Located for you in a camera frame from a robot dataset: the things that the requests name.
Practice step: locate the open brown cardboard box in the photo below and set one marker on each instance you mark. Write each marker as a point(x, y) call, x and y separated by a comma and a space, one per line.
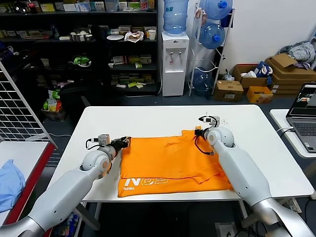
point(249, 82)

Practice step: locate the white plate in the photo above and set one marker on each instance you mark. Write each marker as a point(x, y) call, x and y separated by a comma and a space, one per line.
point(115, 37)

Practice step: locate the green vegetable bag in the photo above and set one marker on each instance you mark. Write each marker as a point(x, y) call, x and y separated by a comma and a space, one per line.
point(82, 61)

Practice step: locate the grey plastic bag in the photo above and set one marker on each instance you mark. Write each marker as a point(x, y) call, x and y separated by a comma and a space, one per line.
point(228, 77)

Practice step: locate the grey laptop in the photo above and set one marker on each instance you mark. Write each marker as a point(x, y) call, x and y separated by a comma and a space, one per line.
point(302, 123)

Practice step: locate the blue plastic bottle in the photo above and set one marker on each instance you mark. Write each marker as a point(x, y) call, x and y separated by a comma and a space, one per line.
point(55, 32)

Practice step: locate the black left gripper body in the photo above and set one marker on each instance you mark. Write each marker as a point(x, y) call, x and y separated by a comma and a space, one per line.
point(116, 145)

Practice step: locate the grey clothes pile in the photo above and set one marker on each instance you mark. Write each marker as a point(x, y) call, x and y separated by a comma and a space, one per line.
point(301, 51)

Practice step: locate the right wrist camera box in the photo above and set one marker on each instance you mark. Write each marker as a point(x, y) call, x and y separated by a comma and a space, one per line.
point(211, 121)

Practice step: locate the yellow cardboard box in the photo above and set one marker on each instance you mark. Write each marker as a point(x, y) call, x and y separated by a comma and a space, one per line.
point(259, 95)

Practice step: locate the black office chair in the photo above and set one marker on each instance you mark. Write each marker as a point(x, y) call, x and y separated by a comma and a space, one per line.
point(79, 98)

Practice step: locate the blue and white bag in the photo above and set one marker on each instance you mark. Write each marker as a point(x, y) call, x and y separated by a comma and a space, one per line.
point(263, 70)

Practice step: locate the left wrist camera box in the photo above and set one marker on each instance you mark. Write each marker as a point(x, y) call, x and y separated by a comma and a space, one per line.
point(103, 139)

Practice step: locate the metal bowl with buns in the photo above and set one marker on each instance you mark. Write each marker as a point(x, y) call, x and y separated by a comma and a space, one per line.
point(78, 36)

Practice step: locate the black shelving unit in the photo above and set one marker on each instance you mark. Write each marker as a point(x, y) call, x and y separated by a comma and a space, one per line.
point(103, 71)

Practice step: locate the stacked large cardboard boxes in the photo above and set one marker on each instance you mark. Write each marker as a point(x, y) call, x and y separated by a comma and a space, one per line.
point(291, 76)

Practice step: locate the red metal table frame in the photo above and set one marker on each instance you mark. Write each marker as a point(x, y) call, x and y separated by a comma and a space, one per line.
point(37, 168)

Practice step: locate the blue water jug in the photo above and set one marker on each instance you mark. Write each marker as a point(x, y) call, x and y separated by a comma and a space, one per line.
point(211, 36)
point(175, 17)
point(214, 8)
point(202, 81)

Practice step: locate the orange t-shirt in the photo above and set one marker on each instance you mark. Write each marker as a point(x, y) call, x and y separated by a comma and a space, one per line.
point(168, 163)

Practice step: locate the white and red box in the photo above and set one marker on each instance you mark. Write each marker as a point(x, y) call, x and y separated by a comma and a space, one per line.
point(119, 60)

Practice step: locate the basket of snack packs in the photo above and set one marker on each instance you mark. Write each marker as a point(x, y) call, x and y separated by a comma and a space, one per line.
point(53, 106)

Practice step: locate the white metal jug rack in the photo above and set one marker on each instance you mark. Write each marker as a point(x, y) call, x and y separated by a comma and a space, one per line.
point(220, 59)

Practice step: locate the white water dispenser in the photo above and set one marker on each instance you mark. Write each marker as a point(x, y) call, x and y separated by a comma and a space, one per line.
point(174, 74)

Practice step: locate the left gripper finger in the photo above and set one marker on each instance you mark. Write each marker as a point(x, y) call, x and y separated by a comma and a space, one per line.
point(125, 139)
point(126, 144)

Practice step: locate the white plastic bread bag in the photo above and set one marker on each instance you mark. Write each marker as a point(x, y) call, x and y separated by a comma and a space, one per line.
point(134, 37)

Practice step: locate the white floor power strip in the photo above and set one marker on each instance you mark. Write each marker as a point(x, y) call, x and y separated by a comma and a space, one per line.
point(225, 229)
point(293, 206)

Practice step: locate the cola bottle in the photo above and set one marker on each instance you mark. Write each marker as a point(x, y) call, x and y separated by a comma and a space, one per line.
point(32, 6)

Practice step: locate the white paper cup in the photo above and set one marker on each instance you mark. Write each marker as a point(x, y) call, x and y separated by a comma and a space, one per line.
point(151, 35)

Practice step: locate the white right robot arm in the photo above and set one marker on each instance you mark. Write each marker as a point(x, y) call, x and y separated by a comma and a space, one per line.
point(237, 168)

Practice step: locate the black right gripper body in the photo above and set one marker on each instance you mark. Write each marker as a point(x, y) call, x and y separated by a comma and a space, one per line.
point(202, 132)

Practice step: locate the light blue cloth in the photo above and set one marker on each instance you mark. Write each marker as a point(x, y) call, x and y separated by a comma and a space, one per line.
point(10, 185)

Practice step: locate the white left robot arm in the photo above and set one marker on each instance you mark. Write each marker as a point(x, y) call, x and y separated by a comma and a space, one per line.
point(61, 192)

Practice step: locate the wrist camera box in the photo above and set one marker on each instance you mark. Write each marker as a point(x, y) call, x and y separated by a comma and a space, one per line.
point(103, 139)
point(211, 121)

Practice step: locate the closed brown cardboard box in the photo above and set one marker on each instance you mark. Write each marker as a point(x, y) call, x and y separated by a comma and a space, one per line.
point(227, 91)

